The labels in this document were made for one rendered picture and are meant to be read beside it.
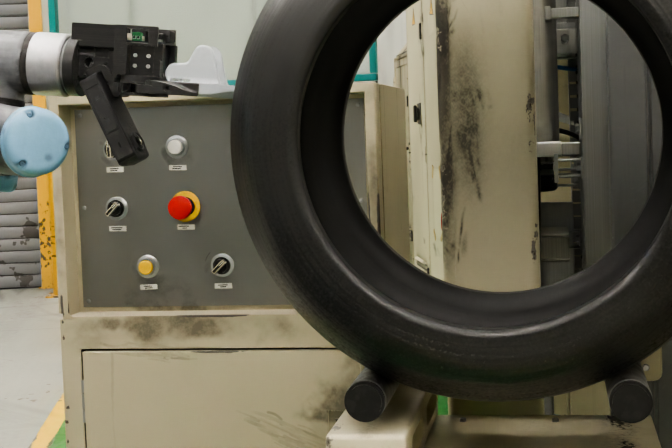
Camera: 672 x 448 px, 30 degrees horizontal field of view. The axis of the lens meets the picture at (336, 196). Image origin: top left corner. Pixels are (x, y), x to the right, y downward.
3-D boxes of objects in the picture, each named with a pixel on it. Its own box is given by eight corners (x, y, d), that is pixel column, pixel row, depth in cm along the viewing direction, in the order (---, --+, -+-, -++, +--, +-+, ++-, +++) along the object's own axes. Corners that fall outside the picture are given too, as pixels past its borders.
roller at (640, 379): (640, 348, 164) (611, 368, 164) (619, 320, 164) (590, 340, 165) (662, 408, 129) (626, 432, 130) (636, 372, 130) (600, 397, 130)
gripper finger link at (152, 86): (195, 82, 142) (121, 78, 143) (194, 96, 142) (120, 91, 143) (206, 83, 146) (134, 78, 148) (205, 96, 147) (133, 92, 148)
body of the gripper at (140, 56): (163, 26, 143) (62, 20, 145) (159, 102, 143) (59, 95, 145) (182, 30, 150) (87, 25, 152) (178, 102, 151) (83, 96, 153)
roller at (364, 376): (426, 350, 169) (399, 368, 169) (406, 322, 169) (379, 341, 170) (393, 408, 134) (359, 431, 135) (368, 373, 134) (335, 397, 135)
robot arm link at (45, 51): (24, 94, 146) (51, 95, 154) (61, 97, 145) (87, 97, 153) (27, 30, 146) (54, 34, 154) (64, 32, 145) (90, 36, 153)
